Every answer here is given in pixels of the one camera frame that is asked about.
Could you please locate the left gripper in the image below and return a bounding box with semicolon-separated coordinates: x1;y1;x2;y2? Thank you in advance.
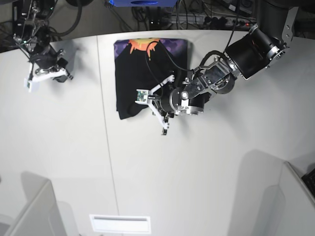
154;89;175;118

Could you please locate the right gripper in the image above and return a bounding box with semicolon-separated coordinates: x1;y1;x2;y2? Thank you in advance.
30;50;68;72

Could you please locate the black T-shirt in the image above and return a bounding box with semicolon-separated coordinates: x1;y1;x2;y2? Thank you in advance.
114;38;189;120

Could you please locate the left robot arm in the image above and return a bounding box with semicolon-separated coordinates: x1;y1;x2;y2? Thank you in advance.
151;0;302;119

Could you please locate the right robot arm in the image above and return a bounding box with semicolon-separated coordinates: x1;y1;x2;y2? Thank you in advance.
13;0;83;72

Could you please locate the white power strip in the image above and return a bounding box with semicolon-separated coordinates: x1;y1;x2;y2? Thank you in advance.
162;13;256;29

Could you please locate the blue box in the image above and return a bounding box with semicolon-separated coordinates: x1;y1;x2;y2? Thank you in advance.
107;0;177;7

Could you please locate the black keyboard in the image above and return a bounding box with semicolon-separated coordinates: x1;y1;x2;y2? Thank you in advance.
302;169;315;196

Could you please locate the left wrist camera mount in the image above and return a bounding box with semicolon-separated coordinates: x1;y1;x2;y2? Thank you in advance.
135;75;175;136

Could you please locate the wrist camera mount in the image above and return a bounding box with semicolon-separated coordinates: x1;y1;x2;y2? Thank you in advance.
135;75;175;136
24;49;74;93

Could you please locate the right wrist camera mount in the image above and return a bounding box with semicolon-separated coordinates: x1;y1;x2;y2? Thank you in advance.
24;49;74;93

